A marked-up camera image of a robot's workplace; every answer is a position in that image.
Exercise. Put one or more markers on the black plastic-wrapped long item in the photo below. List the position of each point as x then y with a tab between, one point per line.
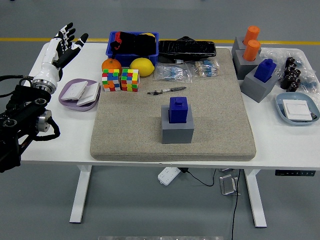
187	48

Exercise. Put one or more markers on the white table leg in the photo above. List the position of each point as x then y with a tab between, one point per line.
256	200
80	195

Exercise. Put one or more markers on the clear bag of blue resistors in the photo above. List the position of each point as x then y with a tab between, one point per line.
172	73

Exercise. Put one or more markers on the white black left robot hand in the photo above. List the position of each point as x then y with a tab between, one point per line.
48	71

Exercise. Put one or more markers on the grey-brown table mat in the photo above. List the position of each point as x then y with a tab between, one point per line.
212	120

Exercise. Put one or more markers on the blue square seal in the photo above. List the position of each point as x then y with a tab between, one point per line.
265	71
178	110

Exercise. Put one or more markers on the small metal pliers tool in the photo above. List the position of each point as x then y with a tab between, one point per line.
175	88

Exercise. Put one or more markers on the clear bag of black capacitors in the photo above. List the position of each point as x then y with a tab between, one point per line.
290	75

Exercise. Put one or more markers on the black cloth with red trim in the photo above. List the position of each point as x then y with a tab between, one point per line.
135	43

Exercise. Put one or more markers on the grey square-hole seal holder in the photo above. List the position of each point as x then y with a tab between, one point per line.
177	133
255	90

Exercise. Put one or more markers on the flat metal bracket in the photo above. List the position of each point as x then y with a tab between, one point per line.
226	170

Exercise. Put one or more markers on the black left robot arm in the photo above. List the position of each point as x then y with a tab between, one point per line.
15	112

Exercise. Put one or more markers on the grey round-hole seal holder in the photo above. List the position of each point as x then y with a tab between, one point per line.
243	68
237	46

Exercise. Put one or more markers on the clear bag of tan resistors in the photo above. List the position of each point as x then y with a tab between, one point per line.
206	68

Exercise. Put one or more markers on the multicoloured puzzle cube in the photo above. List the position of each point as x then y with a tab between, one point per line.
130	80
111	80

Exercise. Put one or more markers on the clear bag of blue parts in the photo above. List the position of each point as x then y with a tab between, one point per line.
310	85

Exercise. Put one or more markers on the purple tray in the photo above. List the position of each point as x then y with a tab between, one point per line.
65	87

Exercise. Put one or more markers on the yellow lemon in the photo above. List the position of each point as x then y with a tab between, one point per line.
141	66

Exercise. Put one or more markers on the blue plastic bin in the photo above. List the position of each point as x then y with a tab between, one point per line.
125	60

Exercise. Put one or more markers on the orange fruit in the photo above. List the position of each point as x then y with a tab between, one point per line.
111	65

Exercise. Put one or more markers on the large metal bracket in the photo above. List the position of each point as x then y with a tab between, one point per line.
227	185

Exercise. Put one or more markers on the light blue tray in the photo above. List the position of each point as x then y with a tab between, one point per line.
297	96

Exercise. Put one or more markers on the orange round seal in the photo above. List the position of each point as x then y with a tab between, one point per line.
251	51
252	33

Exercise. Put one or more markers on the white power strip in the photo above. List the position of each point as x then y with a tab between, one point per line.
167	176

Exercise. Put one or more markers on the black desk control panel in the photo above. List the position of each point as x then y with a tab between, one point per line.
295	172

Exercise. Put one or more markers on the yellow object in bin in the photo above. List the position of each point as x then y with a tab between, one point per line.
150	34

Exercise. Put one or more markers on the white wall switch plate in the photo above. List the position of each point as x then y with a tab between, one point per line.
92	91
297	110
75	88

